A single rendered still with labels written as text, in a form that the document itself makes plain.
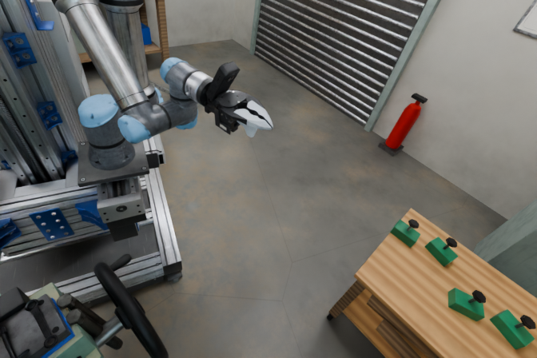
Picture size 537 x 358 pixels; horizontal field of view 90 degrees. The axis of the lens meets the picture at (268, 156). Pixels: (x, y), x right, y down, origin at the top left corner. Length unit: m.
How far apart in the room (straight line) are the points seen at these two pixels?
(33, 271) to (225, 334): 0.94
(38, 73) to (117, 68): 0.41
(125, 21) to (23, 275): 1.24
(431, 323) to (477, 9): 2.14
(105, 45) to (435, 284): 1.46
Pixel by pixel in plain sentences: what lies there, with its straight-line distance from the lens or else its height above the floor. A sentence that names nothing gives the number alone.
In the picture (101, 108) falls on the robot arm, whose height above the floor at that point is 1.05.
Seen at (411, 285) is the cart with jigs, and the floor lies 0.53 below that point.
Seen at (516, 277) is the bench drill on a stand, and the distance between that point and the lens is 2.17.
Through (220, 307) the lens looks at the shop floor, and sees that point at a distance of 1.66.
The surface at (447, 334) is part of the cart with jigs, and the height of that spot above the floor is 0.53.
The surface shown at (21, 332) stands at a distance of 0.68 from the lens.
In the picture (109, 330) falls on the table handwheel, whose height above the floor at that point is 0.83.
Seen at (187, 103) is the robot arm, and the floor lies 1.16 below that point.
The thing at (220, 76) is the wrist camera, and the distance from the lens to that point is 0.61.
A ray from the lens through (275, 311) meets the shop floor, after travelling 1.69.
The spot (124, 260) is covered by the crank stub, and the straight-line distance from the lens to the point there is 0.83.
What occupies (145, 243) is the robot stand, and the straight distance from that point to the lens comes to 1.61.
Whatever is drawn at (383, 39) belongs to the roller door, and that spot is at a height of 0.88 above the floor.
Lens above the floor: 1.58
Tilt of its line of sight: 42 degrees down
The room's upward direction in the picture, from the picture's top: 12 degrees clockwise
